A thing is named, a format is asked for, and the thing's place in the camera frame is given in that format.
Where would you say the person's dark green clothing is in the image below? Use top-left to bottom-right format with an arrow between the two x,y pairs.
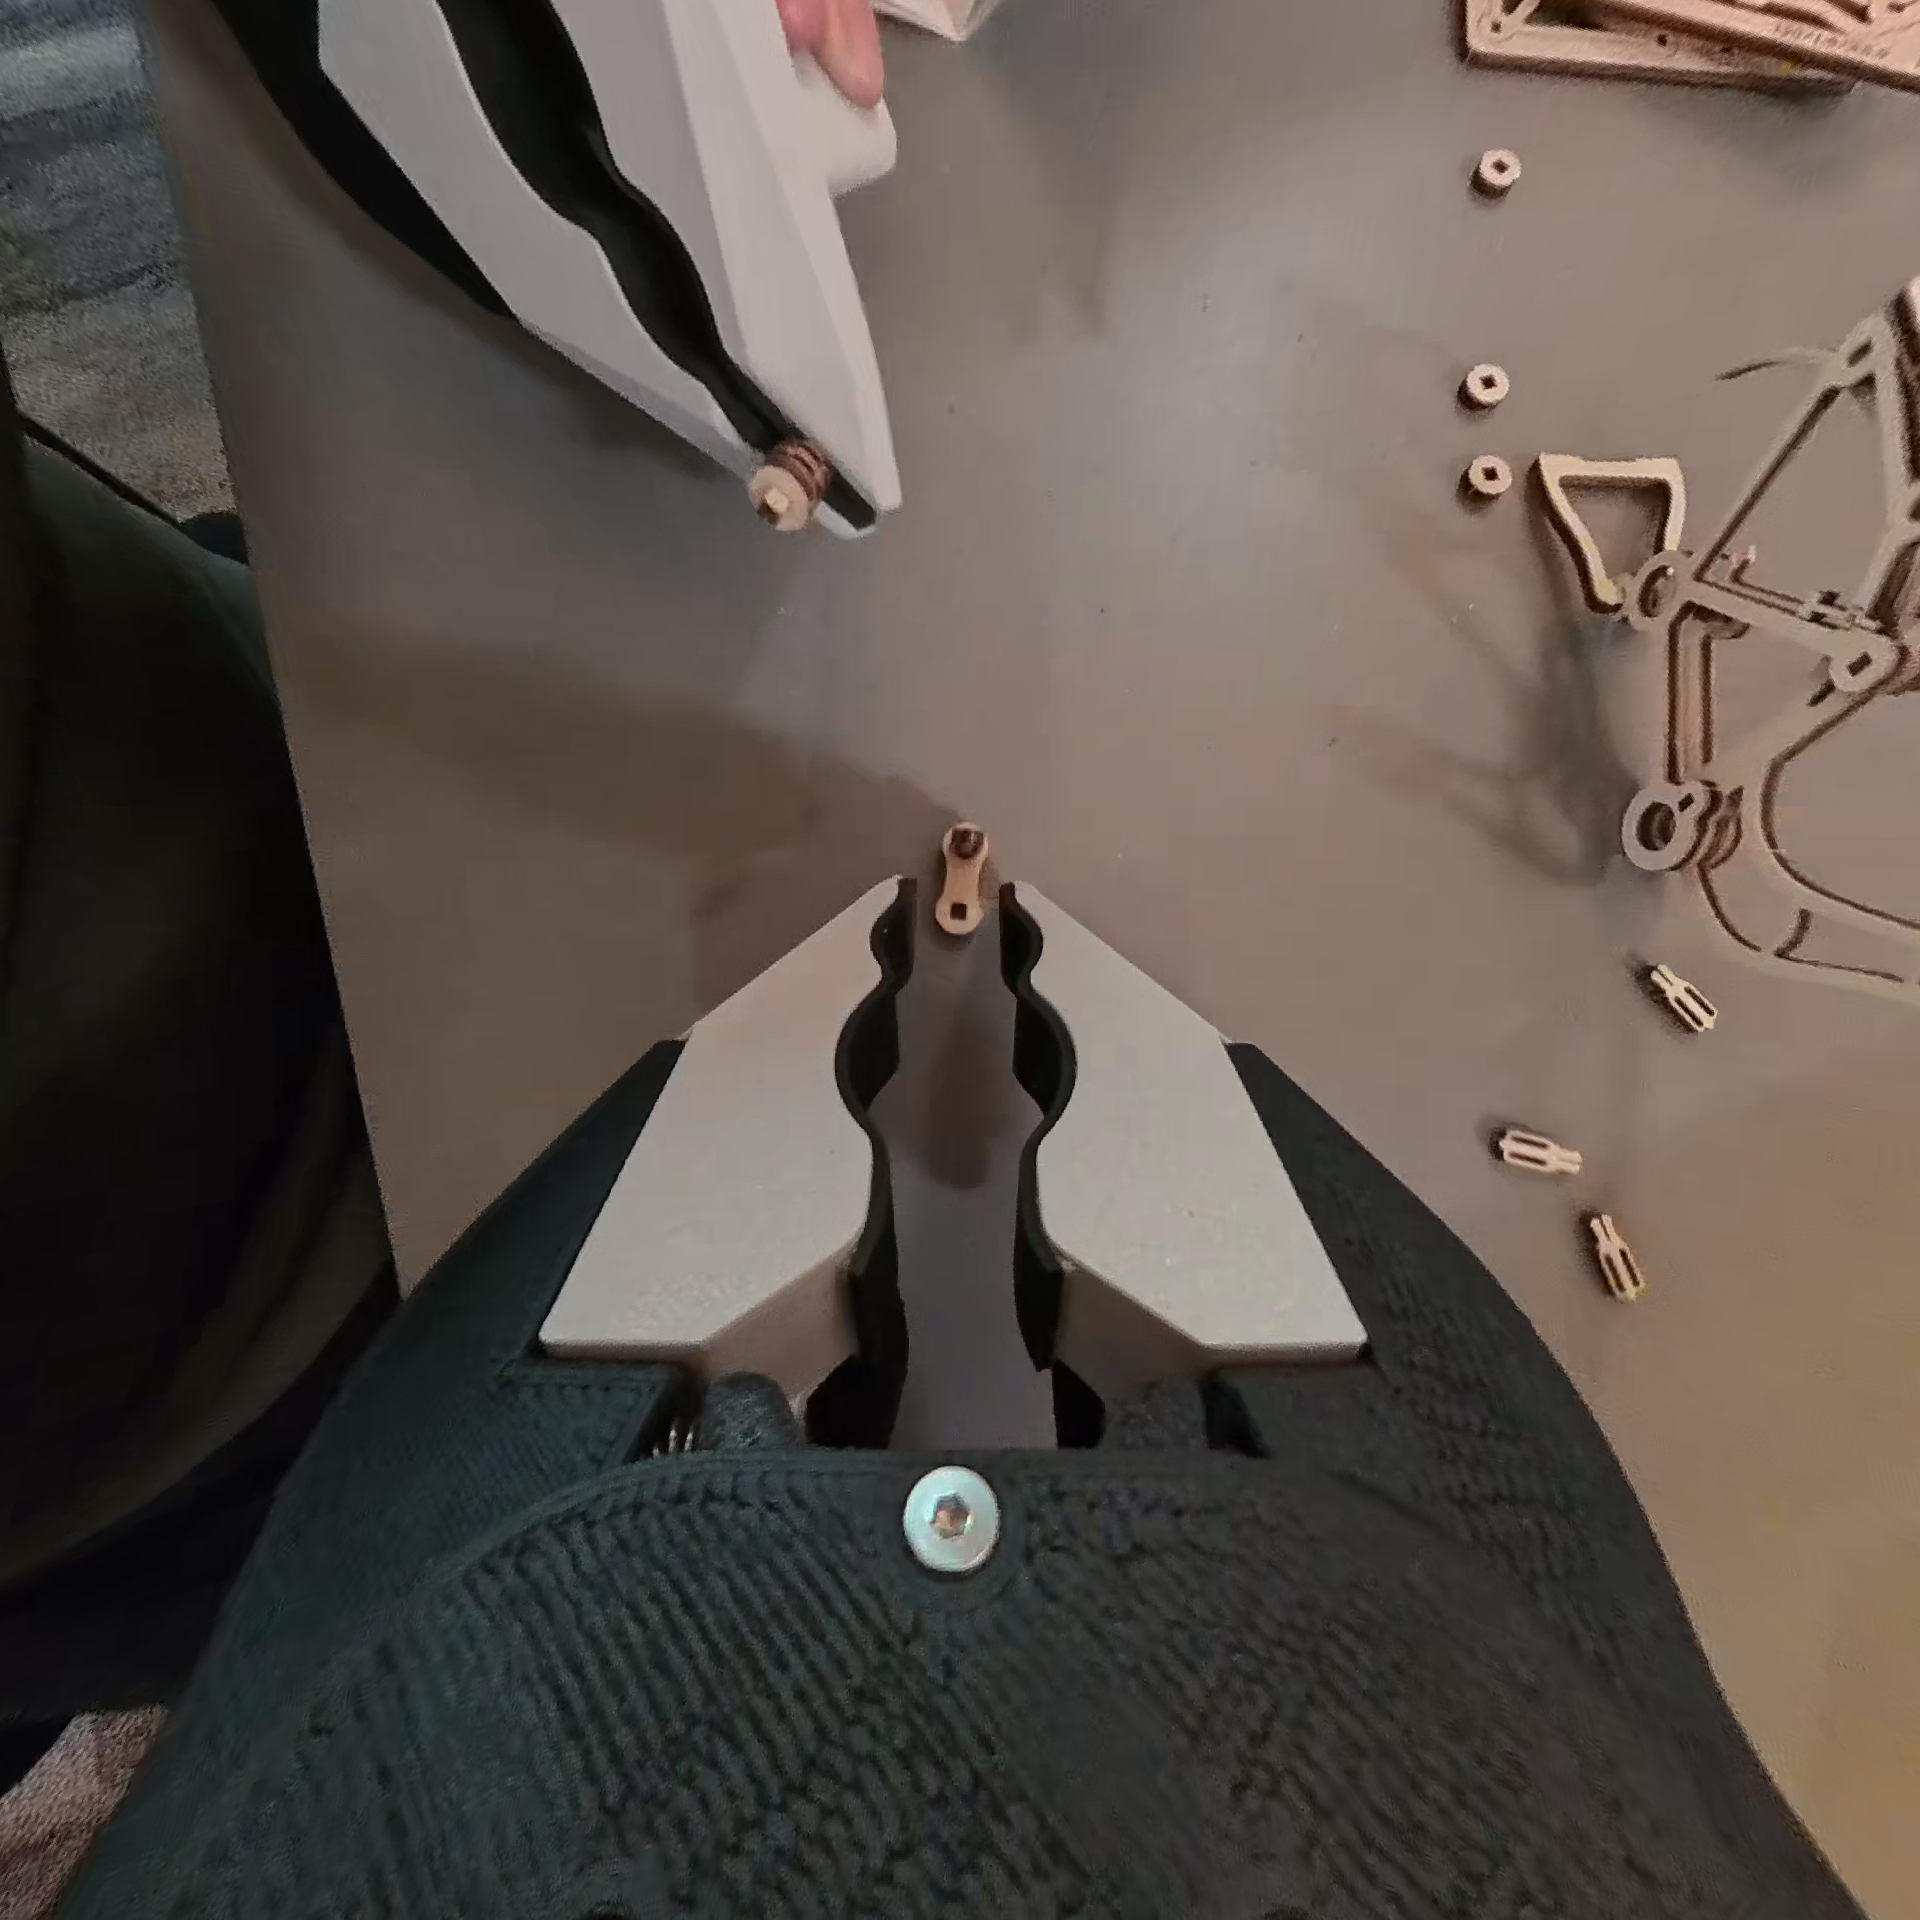
0,335 -> 405,1712

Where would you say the wooden crossbow model assembly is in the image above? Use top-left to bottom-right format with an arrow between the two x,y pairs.
1526,273 -> 1920,985

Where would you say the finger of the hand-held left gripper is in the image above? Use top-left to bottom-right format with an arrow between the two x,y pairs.
509,0 -> 905,538
320,0 -> 797,484

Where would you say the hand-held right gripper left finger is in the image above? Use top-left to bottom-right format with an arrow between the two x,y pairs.
536,877 -> 921,1449

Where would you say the wooden axle with gear discs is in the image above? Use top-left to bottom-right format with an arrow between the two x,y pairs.
748,438 -> 836,537

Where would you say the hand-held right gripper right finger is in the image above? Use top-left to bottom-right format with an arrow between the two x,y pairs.
996,881 -> 1369,1449

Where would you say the person's left hand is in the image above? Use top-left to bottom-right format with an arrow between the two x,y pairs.
777,0 -> 889,109

